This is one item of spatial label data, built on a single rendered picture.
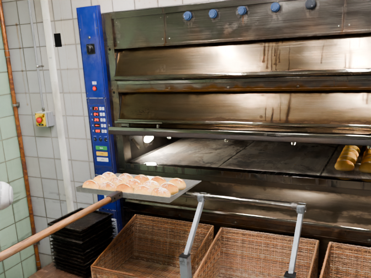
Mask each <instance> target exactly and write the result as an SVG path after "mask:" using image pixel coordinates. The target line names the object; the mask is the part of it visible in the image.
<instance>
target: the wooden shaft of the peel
mask: <svg viewBox="0 0 371 278"><path fill-rule="evenodd" d="M111 201H112V200H111V198H110V197H109V196H108V197H106V198H104V199H103V200H100V201H98V202H96V203H95V204H93V205H90V206H88V207H87V208H85V209H83V210H81V211H79V212H77V213H75V214H73V215H72V216H70V217H68V218H66V219H64V220H62V221H60V222H58V223H56V224H54V225H52V226H50V227H48V228H46V229H44V230H43V231H41V232H39V233H37V234H35V235H33V236H31V237H29V238H27V239H25V240H23V241H21V242H19V243H17V244H15V245H14V246H12V247H10V248H8V249H6V250H4V251H2V252H0V262H2V261H3V260H5V259H7V258H9V257H11V256H12V255H14V254H16V253H18V252H20V251H22V250H23V249H25V248H27V247H29V246H31V245H33V244H35V243H36V242H38V241H40V240H42V239H44V238H46V237H48V236H49V235H51V234H53V233H55V232H57V231H59V230H61V229H62V228H64V227H66V226H68V225H70V224H72V223H74V222H75V221H77V220H79V219H81V218H82V217H84V216H86V215H88V214H90V213H92V212H94V211H95V210H97V209H99V208H101V207H103V206H105V205H107V204H108V203H110V202H111Z"/></svg>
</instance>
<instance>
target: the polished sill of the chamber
mask: <svg viewBox="0 0 371 278"><path fill-rule="evenodd" d="M125 167H126V169H131V170H144V171H151V172H164V173H176V174H189V175H202V176H209V177H222V178H234V179H247V180H259V181H272V182H279V183H292V184H304V185H317V186H329V187H337V188H349V189H362V190H371V179H363V178H349V177H334V176H326V175H312V174H297V173H283V172H268V171H260V170H246V169H231V168H217V167H202V166H194V165H180V164H166V163H151V162H137V161H129V162H127V163H125Z"/></svg>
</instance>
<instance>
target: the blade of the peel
mask: <svg viewBox="0 0 371 278"><path fill-rule="evenodd" d="M115 175H116V177H119V175H121V174H120V173H116V174H115ZM131 176H132V177H133V178H135V177H136V176H137V175H132V174H131ZM147 177H148V178H149V180H151V179H152V178H153V177H151V176H147ZM162 178H163V177H162ZM164 179H165V180H166V182H169V181H170V180H171V179H173V178H164ZM182 180H183V181H184V182H185V184H186V188H185V189H184V190H179V191H178V193H176V194H174V195H171V196H170V197H164V196H155V195H145V194H136V193H126V192H123V197H124V198H130V199H139V200H148V201H157V202H166V203H170V202H172V201H173V200H175V199H176V198H178V197H179V196H181V195H182V194H184V193H185V192H186V191H188V190H189V189H191V188H192V187H194V186H195V185H197V184H198V183H200V182H201V181H199V180H187V179H182ZM76 192H79V193H89V194H97V195H106V196H107V195H109V194H111V193H113V192H115V191H111V190H101V189H91V188H83V185H80V186H77V187H76Z"/></svg>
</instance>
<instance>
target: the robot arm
mask: <svg viewBox="0 0 371 278"><path fill-rule="evenodd" d="M12 203H13V188H12V187H11V186H10V185H9V184H7V183H5V182H3V181H0V210H3V209H6V208H7V207H9V206H10V205H11V204H12Z"/></svg>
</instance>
